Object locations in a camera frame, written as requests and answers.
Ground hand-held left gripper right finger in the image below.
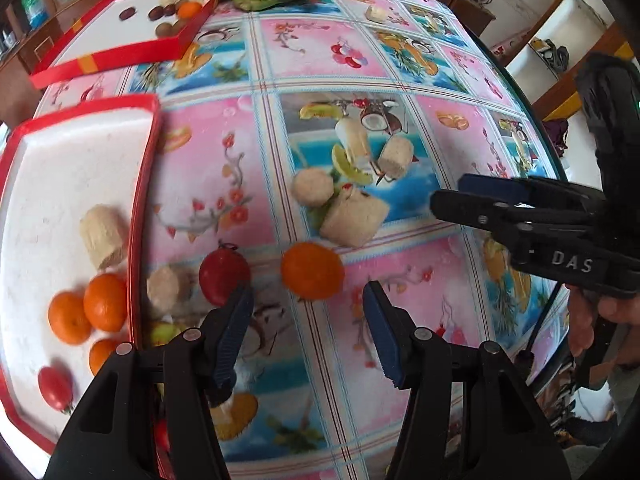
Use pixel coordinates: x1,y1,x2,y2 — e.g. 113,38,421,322
362,280,572,480

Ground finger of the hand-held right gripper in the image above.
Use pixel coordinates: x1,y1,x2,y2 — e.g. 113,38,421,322
430,188,597,262
459,174,603,207

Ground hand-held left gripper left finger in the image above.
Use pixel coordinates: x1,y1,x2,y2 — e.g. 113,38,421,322
44,284,255,480

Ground red tomato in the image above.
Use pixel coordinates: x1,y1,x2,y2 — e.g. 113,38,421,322
38,366,74,413
199,247,252,307

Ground beige corn cob piece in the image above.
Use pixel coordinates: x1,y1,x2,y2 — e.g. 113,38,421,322
80,205,130,271
146,266,193,313
320,187,391,247
292,169,334,207
377,137,415,179

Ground red tray with white base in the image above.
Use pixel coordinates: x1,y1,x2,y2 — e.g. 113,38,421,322
0,94,163,456

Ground person's right hand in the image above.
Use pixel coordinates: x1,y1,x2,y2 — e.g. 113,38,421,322
566,286,640,358

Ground dark red cloth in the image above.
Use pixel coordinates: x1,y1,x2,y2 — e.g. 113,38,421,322
542,119,571,157

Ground dark shoes on shelf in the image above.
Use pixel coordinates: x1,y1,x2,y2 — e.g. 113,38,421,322
542,40,572,74

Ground fruit print tablecloth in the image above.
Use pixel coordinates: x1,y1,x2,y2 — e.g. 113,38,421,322
30,0,571,480

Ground red tray with orange stripes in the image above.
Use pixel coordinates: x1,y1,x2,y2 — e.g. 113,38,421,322
29,0,223,91

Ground clear water bottle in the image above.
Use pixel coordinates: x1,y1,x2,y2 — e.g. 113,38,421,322
22,0,49,28

